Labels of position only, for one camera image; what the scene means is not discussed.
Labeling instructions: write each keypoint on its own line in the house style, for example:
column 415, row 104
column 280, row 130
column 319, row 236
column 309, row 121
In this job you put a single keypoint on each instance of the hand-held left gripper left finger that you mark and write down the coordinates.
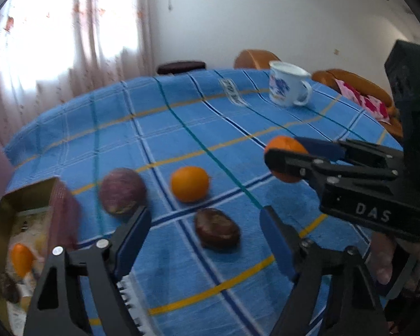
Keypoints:
column 133, row 241

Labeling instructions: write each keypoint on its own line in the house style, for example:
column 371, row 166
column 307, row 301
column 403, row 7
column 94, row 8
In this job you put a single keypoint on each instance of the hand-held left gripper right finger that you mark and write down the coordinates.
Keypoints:
column 276, row 241

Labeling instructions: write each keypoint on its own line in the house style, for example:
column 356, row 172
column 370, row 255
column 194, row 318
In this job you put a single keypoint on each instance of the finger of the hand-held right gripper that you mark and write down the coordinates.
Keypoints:
column 322, row 147
column 287, row 162

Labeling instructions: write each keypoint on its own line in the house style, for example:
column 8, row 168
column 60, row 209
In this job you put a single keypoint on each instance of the small orange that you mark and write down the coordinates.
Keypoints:
column 287, row 144
column 21, row 259

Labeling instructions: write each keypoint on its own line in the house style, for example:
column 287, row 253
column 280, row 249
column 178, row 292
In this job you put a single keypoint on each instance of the wrinkled dark passion fruit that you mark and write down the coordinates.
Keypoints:
column 217, row 229
column 9, row 287

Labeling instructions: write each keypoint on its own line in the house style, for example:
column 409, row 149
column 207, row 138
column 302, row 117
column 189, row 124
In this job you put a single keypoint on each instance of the golden tin box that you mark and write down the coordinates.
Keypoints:
column 61, row 210

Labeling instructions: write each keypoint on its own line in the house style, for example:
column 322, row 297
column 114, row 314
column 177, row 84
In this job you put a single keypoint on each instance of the person's right hand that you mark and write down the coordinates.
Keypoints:
column 383, row 259

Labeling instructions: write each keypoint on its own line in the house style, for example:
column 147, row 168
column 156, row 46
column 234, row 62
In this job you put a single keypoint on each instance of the round purple passion fruit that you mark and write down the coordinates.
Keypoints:
column 122, row 192

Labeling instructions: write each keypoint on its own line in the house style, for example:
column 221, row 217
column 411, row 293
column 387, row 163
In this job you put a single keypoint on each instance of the pink patterned cloth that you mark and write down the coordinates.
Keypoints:
column 364, row 101

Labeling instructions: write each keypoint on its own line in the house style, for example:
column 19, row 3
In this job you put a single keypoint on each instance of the white mug with blue print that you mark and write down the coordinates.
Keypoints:
column 283, row 87

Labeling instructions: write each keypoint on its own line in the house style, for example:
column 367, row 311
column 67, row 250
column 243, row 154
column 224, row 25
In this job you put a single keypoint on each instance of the wooden chair with cushion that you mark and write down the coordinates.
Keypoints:
column 353, row 80

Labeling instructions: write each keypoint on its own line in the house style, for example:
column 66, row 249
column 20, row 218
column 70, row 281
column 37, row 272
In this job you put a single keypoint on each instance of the large orange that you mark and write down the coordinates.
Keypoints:
column 190, row 183

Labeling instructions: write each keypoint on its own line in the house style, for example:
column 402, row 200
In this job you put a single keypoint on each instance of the blue checked tablecloth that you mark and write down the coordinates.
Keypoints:
column 196, row 122

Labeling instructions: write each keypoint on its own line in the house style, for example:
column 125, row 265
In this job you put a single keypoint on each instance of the orange chair back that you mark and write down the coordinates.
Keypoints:
column 253, row 58

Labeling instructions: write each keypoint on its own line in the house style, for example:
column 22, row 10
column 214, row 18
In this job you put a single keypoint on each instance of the dark round stool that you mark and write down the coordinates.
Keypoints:
column 180, row 67

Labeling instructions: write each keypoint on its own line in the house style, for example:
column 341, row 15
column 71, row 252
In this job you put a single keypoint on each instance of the sheer floral curtain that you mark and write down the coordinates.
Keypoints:
column 73, row 35

